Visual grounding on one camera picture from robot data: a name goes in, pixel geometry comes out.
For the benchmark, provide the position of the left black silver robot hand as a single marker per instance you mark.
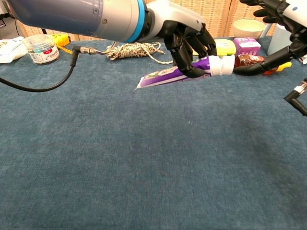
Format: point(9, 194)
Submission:
point(175, 14)

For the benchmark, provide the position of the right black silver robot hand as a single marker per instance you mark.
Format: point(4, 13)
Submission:
point(297, 14)

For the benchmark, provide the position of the purple toothpaste tube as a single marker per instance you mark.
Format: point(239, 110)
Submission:
point(158, 79)

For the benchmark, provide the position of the white round plastic cap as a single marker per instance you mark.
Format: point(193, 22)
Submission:
point(227, 64)

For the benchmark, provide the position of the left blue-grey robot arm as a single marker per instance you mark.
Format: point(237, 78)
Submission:
point(72, 16)

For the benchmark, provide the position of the dark red sauce bottle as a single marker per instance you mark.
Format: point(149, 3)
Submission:
point(247, 60)

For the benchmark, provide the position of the light blue plastic jug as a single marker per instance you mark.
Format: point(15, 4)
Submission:
point(278, 40)

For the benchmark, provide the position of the bamboo folding screen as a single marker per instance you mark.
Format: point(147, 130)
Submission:
point(220, 14)

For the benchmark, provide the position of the beige bowl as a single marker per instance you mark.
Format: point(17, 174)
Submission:
point(248, 30)

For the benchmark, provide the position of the yellow green box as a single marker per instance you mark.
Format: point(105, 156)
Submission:
point(225, 46)

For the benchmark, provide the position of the purple box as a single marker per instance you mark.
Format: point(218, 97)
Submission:
point(247, 46)

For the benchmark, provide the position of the yellow tape measure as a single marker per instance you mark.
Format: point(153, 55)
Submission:
point(61, 39)

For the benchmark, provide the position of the clear plastic jar of clips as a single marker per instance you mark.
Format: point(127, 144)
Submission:
point(42, 51)

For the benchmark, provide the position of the blue felt table cloth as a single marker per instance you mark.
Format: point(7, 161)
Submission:
point(144, 155)

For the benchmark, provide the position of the white printed pouch bag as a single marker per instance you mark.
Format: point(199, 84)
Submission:
point(12, 51)

